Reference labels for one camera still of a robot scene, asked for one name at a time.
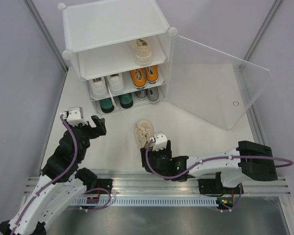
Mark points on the white sneaker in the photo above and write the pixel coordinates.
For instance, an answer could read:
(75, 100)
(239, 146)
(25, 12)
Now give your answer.
(98, 87)
(115, 86)

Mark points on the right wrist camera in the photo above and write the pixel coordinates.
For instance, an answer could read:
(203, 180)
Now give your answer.
(159, 141)

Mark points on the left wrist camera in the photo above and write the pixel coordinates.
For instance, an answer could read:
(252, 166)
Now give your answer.
(74, 116)

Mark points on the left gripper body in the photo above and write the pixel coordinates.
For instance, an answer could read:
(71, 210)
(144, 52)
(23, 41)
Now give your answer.
(89, 132)

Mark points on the translucent cabinet door panel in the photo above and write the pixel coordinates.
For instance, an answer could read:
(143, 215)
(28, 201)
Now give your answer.
(214, 86)

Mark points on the green loafer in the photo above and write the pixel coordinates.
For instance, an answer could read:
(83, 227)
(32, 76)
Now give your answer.
(126, 100)
(106, 105)

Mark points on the orange canvas sneaker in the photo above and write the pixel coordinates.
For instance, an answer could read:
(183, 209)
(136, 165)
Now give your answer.
(138, 78)
(152, 74)

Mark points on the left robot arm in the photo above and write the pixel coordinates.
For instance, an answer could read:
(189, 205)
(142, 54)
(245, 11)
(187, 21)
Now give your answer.
(61, 181)

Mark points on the grey canvas sneaker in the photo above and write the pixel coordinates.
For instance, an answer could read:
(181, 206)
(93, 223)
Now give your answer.
(153, 94)
(141, 94)

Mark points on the beige sneaker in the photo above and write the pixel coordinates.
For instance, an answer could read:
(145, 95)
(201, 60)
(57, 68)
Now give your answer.
(142, 52)
(143, 132)

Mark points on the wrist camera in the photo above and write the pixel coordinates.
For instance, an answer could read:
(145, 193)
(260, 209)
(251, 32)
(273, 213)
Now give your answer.
(159, 141)
(74, 116)

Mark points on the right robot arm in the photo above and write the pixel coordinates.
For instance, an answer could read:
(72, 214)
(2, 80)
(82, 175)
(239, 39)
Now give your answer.
(231, 168)

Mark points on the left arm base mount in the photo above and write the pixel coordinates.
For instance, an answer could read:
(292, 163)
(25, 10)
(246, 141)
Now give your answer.
(101, 186)

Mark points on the white plastic shoe cabinet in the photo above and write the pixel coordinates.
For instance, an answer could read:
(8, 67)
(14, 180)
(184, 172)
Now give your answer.
(99, 41)

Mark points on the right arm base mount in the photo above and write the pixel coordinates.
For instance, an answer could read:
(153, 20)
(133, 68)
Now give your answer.
(212, 187)

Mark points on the aluminium frame rail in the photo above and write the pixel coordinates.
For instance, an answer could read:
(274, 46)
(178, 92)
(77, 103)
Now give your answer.
(132, 184)

